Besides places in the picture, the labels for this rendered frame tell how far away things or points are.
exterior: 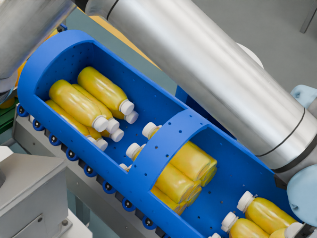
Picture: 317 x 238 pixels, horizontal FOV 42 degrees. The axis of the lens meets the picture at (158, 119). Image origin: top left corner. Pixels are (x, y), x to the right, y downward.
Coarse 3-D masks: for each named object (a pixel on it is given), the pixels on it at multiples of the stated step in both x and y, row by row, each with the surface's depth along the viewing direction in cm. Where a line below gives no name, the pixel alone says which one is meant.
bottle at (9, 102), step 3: (9, 99) 132; (12, 99) 133; (6, 102) 131; (9, 102) 132; (12, 102) 134; (0, 105) 132; (3, 105) 132; (6, 105) 132; (9, 105) 133; (0, 108) 133; (3, 108) 133
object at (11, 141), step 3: (9, 120) 134; (0, 126) 132; (3, 132) 152; (12, 138) 196; (6, 141) 195; (9, 141) 195; (12, 141) 196; (15, 141) 197; (0, 144) 194; (3, 144) 193; (6, 144) 194; (9, 144) 195; (12, 144) 196
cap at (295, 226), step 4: (292, 224) 79; (296, 224) 79; (300, 224) 79; (288, 228) 79; (292, 228) 78; (296, 228) 79; (288, 232) 78; (292, 232) 78; (288, 236) 79; (292, 236) 77
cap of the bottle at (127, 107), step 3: (126, 102) 114; (129, 102) 115; (123, 105) 114; (126, 105) 114; (129, 105) 114; (132, 105) 115; (123, 108) 114; (126, 108) 114; (129, 108) 115; (132, 108) 116; (123, 111) 114; (126, 111) 114; (129, 111) 116; (126, 114) 115
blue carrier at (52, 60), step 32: (64, 32) 111; (32, 64) 106; (64, 64) 119; (96, 64) 129; (128, 64) 111; (32, 96) 107; (128, 96) 125; (160, 96) 116; (64, 128) 104; (128, 128) 125; (160, 128) 94; (192, 128) 95; (96, 160) 101; (128, 160) 120; (160, 160) 92; (224, 160) 112; (256, 160) 96; (128, 192) 98; (224, 192) 113; (256, 192) 109; (160, 224) 96; (192, 224) 110
